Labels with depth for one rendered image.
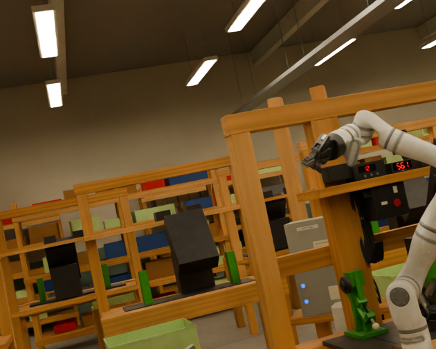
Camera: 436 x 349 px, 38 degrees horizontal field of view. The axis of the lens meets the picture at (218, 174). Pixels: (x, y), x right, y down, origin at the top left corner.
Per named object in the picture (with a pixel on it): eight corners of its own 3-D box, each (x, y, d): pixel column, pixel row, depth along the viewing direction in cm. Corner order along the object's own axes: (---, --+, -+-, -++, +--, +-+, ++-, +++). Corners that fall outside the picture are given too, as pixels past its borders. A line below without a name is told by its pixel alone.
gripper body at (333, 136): (322, 151, 189) (304, 162, 182) (327, 127, 184) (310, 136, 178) (343, 161, 185) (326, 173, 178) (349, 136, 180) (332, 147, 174)
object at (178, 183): (243, 307, 937) (213, 161, 948) (38, 359, 865) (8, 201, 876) (234, 304, 989) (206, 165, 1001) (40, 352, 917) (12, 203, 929)
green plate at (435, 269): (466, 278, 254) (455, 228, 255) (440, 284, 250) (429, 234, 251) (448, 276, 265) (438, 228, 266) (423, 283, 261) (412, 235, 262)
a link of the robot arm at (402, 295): (410, 280, 188) (425, 336, 187) (417, 273, 196) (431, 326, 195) (380, 284, 193) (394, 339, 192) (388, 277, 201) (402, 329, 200)
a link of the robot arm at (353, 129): (329, 148, 192) (337, 124, 187) (354, 133, 202) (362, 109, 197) (348, 159, 189) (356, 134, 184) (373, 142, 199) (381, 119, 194)
